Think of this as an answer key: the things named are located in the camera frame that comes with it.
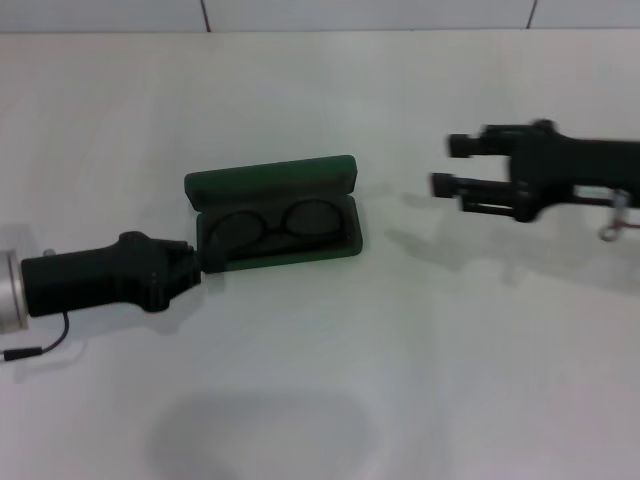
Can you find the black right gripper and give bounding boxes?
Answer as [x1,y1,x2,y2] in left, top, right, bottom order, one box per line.
[428,118,640,224]

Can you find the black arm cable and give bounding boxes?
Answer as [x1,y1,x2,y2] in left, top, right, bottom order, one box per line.
[0,312,71,364]
[598,188,632,243]

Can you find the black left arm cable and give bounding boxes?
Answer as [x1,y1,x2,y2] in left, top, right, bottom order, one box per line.
[0,312,71,364]

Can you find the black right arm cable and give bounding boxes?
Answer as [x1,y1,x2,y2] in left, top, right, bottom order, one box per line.
[598,188,632,243]

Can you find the black glasses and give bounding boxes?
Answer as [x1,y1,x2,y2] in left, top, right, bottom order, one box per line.
[207,198,347,262]

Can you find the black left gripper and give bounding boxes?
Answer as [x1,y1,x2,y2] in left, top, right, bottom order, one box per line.
[21,230,226,319]

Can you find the green glasses case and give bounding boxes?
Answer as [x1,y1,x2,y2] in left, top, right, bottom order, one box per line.
[183,154,364,275]

